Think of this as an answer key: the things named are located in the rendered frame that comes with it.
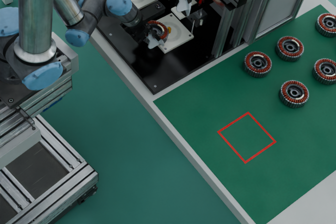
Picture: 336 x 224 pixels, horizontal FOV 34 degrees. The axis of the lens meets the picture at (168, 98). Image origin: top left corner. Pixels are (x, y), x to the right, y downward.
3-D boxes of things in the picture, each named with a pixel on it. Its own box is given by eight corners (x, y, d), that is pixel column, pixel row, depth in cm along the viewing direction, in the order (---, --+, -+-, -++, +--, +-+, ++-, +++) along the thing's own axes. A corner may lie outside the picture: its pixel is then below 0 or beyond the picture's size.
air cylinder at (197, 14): (196, 27, 229) (198, 18, 225) (185, 16, 232) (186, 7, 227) (205, 22, 231) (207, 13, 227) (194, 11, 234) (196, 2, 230)
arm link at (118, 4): (106, -12, 187) (129, -10, 184) (119, 1, 197) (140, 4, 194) (100, 10, 186) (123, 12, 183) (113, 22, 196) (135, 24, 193)
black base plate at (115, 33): (153, 95, 211) (154, 92, 209) (64, -10, 235) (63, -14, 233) (243, 43, 230) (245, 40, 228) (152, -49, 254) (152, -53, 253)
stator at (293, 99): (272, 91, 218) (275, 86, 215) (294, 80, 222) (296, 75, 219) (290, 112, 213) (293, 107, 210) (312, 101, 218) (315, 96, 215)
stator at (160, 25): (150, 50, 213) (152, 43, 210) (133, 30, 217) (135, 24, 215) (172, 41, 219) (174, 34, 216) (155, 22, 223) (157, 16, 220)
